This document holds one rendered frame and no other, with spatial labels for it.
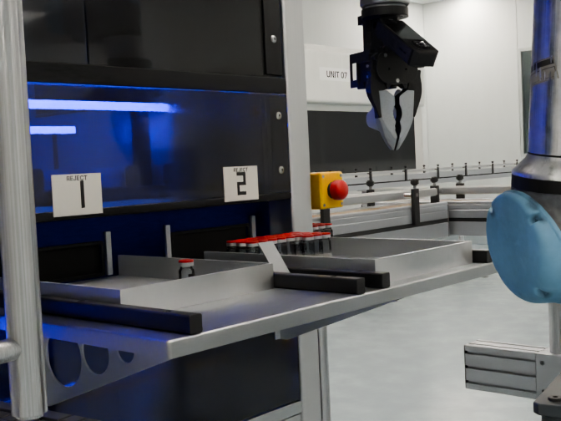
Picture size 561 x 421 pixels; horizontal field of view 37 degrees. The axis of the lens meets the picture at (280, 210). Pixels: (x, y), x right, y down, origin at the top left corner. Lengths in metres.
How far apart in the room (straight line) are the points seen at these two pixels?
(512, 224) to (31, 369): 0.49
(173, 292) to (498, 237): 0.39
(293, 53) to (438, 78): 9.06
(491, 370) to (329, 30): 7.21
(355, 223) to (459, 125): 8.59
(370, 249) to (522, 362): 0.88
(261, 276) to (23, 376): 0.58
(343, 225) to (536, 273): 1.07
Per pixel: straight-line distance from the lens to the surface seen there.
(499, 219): 0.90
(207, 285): 1.08
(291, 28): 1.62
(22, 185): 0.60
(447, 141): 10.56
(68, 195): 1.26
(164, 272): 1.32
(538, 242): 0.84
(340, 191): 1.64
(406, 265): 1.22
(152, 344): 0.88
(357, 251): 1.49
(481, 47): 10.39
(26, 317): 0.61
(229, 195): 1.46
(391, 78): 1.28
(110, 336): 0.93
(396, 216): 2.06
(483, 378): 2.33
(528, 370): 2.26
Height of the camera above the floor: 1.05
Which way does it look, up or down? 3 degrees down
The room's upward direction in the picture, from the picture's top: 3 degrees counter-clockwise
